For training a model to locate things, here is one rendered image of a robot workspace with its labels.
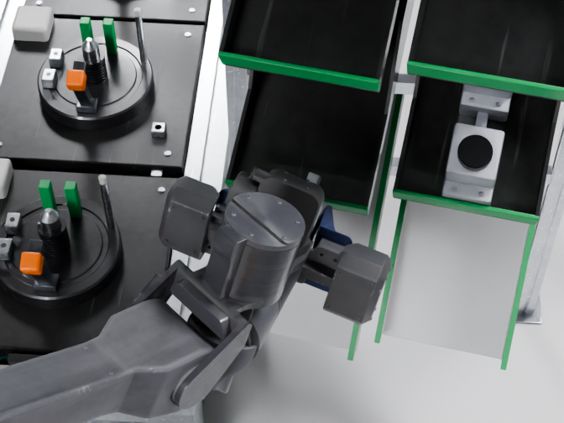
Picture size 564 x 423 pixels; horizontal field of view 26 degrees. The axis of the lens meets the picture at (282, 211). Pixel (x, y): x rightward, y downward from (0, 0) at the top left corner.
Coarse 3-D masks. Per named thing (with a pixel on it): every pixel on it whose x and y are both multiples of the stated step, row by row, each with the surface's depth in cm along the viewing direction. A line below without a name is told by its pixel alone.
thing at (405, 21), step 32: (256, 96) 113; (288, 96) 113; (320, 96) 113; (352, 96) 112; (384, 96) 112; (256, 128) 113; (288, 128) 112; (320, 128) 112; (352, 128) 112; (384, 128) 109; (256, 160) 112; (288, 160) 112; (320, 160) 111; (352, 160) 111; (352, 192) 110
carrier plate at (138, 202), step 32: (32, 192) 139; (64, 192) 139; (96, 192) 139; (128, 192) 139; (160, 192) 139; (0, 224) 137; (128, 224) 137; (128, 256) 134; (160, 256) 134; (0, 288) 131; (128, 288) 131; (0, 320) 129; (32, 320) 129; (64, 320) 129; (96, 320) 129; (0, 352) 128; (32, 352) 127
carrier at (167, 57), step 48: (48, 48) 154; (96, 48) 144; (144, 48) 148; (192, 48) 154; (0, 96) 149; (48, 96) 146; (96, 96) 146; (144, 96) 146; (192, 96) 149; (0, 144) 144; (48, 144) 144; (96, 144) 144; (144, 144) 144
